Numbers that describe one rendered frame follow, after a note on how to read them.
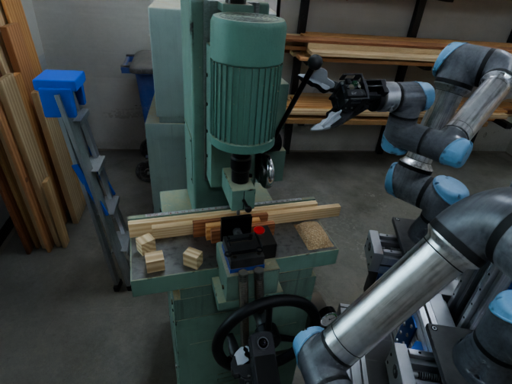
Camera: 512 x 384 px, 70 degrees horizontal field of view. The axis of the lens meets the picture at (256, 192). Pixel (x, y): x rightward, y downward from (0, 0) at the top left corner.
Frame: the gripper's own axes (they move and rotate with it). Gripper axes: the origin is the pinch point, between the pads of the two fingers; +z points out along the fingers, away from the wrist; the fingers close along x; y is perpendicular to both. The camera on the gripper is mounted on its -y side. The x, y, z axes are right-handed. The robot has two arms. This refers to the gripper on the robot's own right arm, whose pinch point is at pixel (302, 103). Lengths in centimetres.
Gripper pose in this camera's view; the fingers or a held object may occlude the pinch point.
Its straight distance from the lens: 92.2
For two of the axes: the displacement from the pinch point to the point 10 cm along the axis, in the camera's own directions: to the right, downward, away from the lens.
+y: 2.3, -3.2, -9.2
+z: -9.6, 0.9, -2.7
